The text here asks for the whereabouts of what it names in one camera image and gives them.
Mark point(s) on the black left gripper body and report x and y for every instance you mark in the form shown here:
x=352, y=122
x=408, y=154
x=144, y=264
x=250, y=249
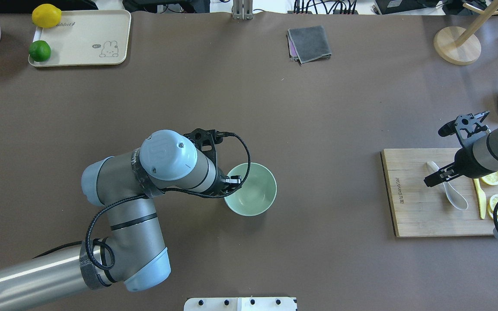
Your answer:
x=221, y=183

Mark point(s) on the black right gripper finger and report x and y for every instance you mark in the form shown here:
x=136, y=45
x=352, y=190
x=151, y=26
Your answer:
x=439, y=175

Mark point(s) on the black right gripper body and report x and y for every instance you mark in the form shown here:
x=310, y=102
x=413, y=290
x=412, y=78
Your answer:
x=460, y=167

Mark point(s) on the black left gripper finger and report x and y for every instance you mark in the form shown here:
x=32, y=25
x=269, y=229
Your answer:
x=233, y=181

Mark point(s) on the light green bowl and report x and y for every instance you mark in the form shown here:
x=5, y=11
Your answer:
x=257, y=193

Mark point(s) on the white ceramic spoon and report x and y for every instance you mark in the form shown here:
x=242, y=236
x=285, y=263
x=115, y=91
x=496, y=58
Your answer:
x=453, y=196

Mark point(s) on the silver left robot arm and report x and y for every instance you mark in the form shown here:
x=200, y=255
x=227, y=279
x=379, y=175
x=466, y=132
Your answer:
x=124, y=241

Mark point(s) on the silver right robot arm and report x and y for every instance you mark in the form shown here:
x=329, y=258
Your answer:
x=478, y=156

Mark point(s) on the yellow plastic knife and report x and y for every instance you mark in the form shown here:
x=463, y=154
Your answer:
x=481, y=197

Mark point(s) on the upper lemon slice stack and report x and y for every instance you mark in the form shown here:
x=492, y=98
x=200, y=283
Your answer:
x=491, y=179

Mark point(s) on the bamboo cutting board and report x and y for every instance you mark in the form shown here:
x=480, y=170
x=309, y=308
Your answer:
x=419, y=211

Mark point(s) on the wooden mug tree stand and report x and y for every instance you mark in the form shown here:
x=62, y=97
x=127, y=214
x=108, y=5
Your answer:
x=460, y=46

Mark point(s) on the grey folded cloth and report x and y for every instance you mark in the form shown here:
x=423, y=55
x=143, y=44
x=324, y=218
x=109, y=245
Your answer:
x=308, y=44

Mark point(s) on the beige serving tray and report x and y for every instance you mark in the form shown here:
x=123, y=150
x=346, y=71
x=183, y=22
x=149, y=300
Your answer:
x=86, y=37

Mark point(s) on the green lime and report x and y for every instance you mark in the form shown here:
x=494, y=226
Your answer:
x=39, y=51

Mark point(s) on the yellow lemon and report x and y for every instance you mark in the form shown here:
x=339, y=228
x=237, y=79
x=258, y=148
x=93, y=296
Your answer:
x=46, y=15

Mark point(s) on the aluminium frame post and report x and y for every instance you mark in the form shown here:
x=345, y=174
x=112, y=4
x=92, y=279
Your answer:
x=242, y=9

